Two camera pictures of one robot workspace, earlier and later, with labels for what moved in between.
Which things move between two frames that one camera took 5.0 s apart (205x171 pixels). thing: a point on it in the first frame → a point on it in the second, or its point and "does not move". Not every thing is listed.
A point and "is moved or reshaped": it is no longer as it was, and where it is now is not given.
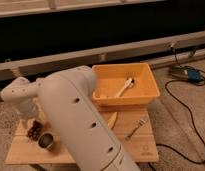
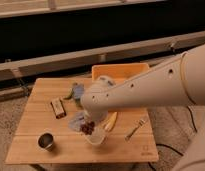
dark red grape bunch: [35, 130] is moved or reshaped
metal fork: [140, 123] does not move
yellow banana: [112, 120] does not move
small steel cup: [45, 141] does not move
